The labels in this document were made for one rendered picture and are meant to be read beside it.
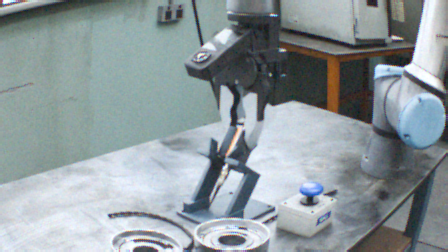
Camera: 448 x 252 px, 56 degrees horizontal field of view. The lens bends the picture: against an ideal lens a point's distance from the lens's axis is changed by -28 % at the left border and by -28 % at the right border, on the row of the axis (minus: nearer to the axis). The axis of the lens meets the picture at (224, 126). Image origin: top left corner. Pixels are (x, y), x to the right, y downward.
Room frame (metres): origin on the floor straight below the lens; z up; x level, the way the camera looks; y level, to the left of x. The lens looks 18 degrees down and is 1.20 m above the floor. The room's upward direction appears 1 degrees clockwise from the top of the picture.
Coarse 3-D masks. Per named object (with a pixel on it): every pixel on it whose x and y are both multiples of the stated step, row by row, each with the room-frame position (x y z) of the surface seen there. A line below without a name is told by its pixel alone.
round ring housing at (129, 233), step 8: (120, 232) 0.63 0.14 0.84; (128, 232) 0.64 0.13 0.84; (136, 232) 0.65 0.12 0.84; (144, 232) 0.65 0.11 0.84; (152, 232) 0.65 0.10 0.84; (160, 232) 0.65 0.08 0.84; (112, 240) 0.61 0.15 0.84; (120, 240) 0.63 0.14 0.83; (128, 240) 0.63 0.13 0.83; (168, 240) 0.64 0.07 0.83; (176, 240) 0.63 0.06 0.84; (112, 248) 0.58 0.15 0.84; (128, 248) 0.61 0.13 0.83; (136, 248) 0.62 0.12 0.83; (144, 248) 0.62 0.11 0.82; (152, 248) 0.62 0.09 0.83; (160, 248) 0.62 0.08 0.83; (176, 248) 0.63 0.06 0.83
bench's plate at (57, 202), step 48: (144, 144) 1.13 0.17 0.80; (192, 144) 1.14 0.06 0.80; (288, 144) 1.15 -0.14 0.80; (336, 144) 1.15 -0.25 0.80; (0, 192) 0.78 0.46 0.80; (48, 192) 0.82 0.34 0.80; (96, 192) 0.85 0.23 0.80; (144, 192) 0.88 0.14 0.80; (192, 192) 0.89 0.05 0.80; (288, 192) 0.90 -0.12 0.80; (336, 192) 0.88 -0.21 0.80; (384, 192) 0.86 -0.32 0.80; (0, 240) 0.59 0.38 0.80; (48, 240) 0.63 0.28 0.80; (96, 240) 0.66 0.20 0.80; (288, 240) 0.70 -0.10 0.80; (336, 240) 0.69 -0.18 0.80
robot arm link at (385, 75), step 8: (376, 72) 0.99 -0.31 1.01; (384, 72) 0.96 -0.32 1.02; (392, 72) 0.95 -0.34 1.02; (400, 72) 0.94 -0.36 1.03; (376, 80) 0.99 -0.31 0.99; (384, 80) 0.96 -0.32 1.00; (392, 80) 0.94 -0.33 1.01; (376, 88) 0.99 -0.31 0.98; (384, 88) 0.95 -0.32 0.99; (376, 96) 0.99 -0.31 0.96; (384, 96) 0.93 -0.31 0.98; (376, 104) 0.99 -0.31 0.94; (384, 104) 0.93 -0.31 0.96; (376, 112) 0.98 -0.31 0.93; (384, 112) 0.93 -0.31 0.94; (376, 120) 0.98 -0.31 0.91; (384, 120) 0.96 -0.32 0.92; (384, 128) 0.95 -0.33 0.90; (392, 128) 0.94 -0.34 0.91
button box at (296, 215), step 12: (288, 204) 0.75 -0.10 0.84; (300, 204) 0.75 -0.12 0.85; (312, 204) 0.74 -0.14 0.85; (324, 204) 0.74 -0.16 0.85; (288, 216) 0.74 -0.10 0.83; (300, 216) 0.72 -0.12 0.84; (312, 216) 0.71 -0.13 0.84; (324, 216) 0.73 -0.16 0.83; (288, 228) 0.74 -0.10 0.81; (300, 228) 0.72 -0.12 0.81; (312, 228) 0.71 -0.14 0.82
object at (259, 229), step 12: (204, 228) 0.69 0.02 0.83; (216, 228) 0.70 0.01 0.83; (228, 228) 0.70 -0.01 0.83; (240, 228) 0.71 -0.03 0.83; (252, 228) 0.70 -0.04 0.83; (264, 228) 0.68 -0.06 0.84; (216, 240) 0.66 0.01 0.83; (228, 240) 0.68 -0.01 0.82; (240, 240) 0.68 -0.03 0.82; (252, 240) 0.66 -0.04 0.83; (264, 240) 0.64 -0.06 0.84
